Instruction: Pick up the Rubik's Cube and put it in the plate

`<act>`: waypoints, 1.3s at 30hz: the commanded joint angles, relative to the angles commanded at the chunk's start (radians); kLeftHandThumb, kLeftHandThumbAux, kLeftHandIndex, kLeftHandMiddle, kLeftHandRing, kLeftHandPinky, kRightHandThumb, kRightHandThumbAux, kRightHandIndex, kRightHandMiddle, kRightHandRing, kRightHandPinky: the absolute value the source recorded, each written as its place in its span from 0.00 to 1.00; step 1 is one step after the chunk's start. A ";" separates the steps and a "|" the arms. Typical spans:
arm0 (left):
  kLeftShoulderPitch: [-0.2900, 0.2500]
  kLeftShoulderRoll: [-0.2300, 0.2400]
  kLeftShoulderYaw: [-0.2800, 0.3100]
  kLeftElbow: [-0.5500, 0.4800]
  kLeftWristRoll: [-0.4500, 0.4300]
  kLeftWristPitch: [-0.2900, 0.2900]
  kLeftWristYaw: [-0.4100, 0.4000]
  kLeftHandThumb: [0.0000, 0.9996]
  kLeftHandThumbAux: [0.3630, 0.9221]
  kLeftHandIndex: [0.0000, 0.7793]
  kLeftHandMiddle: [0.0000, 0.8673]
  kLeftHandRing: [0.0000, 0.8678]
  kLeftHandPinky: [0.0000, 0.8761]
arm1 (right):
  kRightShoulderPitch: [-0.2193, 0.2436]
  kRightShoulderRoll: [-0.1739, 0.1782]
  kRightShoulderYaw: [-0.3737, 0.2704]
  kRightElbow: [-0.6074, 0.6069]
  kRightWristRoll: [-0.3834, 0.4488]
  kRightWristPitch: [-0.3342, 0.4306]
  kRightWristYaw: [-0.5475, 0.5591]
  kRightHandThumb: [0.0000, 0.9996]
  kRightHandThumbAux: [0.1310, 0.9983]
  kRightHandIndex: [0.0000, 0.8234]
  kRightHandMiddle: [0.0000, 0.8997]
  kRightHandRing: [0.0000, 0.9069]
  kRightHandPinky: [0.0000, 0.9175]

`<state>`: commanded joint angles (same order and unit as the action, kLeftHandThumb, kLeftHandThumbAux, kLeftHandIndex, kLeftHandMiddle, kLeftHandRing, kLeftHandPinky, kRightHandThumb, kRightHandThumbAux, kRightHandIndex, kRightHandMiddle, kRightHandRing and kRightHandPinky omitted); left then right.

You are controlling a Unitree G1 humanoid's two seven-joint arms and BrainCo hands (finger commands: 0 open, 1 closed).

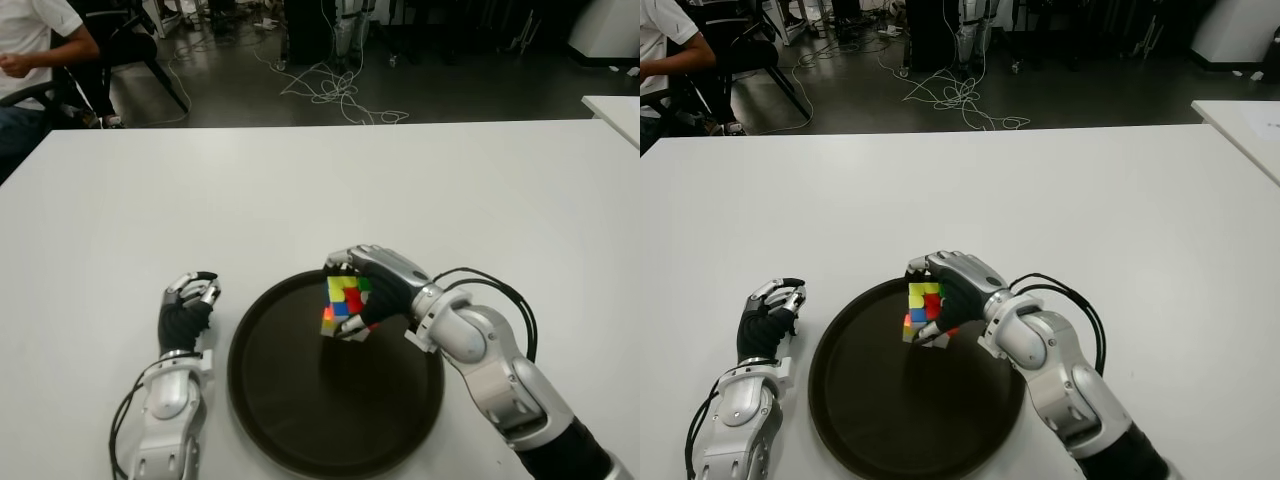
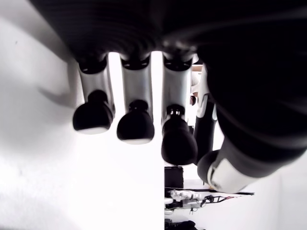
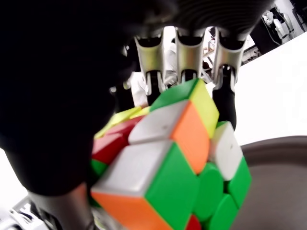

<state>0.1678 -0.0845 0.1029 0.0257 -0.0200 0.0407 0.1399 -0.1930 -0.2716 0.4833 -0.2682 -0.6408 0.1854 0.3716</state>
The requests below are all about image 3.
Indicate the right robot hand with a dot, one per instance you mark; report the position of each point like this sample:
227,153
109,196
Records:
60,83

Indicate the multicoloured Rubik's cube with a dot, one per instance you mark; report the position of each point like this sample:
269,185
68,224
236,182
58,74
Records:
168,167

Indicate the dark round plate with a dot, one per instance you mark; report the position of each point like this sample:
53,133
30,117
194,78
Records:
278,182

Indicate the silver background robot legs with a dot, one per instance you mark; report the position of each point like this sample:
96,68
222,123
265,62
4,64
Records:
278,24

